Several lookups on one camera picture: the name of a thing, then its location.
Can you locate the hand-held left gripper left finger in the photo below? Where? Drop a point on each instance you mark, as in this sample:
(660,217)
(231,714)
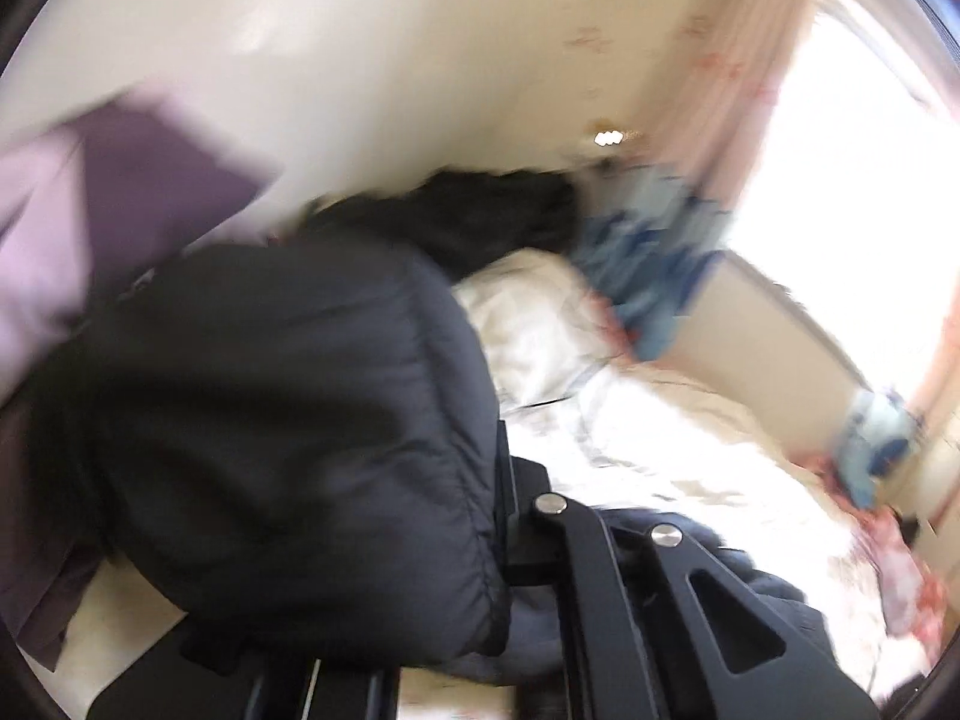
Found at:
(315,697)

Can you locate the black puffer jacket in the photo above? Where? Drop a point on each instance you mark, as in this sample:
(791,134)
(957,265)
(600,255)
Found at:
(285,427)

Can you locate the purple cloth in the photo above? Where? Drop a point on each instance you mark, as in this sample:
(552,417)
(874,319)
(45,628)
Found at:
(150,180)

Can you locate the pink curtain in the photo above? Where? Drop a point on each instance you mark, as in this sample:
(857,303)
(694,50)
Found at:
(742,90)

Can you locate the white floral quilt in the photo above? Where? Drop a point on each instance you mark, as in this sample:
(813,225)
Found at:
(675,427)

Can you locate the pink floral cloth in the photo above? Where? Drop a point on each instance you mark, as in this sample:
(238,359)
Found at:
(900,585)

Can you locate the blue patterned cloth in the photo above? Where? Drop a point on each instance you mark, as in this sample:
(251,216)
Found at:
(870,435)
(645,270)

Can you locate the window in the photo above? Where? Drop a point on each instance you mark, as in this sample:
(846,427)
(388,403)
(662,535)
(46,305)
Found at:
(862,165)

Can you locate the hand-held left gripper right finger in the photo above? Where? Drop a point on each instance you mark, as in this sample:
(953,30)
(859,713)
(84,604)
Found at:
(525,532)

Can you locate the black cloth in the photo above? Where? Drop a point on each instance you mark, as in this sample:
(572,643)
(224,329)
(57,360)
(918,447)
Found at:
(487,217)

